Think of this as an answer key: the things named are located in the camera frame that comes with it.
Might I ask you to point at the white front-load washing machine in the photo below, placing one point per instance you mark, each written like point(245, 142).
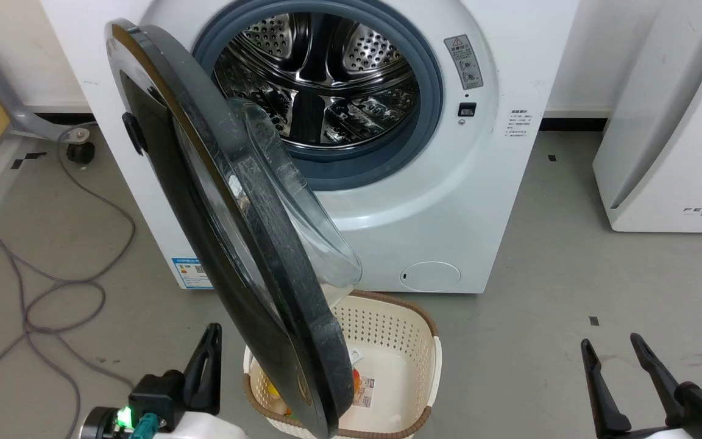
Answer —
point(448, 201)

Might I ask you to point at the grey rubber door gasket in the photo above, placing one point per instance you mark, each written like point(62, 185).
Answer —
point(427, 79)

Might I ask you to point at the paper label with orange print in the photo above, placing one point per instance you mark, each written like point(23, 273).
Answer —
point(364, 390)

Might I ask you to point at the grey metal furniture leg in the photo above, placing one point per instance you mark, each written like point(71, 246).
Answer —
point(13, 103)

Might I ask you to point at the black door latch socket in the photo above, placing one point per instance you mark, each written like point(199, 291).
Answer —
point(467, 109)

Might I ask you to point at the stainless steel washer drum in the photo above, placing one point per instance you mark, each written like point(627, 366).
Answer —
point(326, 79)

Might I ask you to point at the white air purifier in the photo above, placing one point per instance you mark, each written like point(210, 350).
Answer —
point(674, 122)

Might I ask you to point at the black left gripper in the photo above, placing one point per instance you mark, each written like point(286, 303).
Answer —
point(156, 399)

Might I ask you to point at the round white drain filter cover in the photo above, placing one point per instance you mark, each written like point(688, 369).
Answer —
point(430, 276)

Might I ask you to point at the small text sticker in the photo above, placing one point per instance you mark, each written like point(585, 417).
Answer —
point(520, 124)

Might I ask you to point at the grey warning label sticker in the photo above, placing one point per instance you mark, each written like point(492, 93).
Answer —
point(464, 62)

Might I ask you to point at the black round washing machine door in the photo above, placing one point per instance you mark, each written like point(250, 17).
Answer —
point(253, 244)

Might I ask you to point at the cream plastic laundry basket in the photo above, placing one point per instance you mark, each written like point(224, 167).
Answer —
point(397, 341)

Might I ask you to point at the black caster wheel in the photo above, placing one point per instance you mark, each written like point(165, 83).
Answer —
point(80, 150)

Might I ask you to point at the blue energy label sticker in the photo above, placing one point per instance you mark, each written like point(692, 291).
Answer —
point(191, 273)

